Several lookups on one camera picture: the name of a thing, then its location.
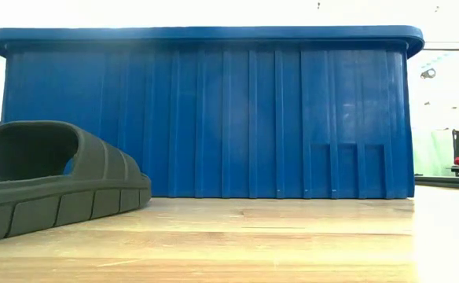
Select blue plastic bin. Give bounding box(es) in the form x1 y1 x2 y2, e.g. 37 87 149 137
0 24 426 200

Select black rubber slide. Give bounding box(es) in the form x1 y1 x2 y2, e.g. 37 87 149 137
0 119 153 245

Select black aluminium table frame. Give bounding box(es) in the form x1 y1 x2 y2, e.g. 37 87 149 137
413 175 459 191

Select green curtain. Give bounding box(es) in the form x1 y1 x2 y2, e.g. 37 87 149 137
411 128 455 177

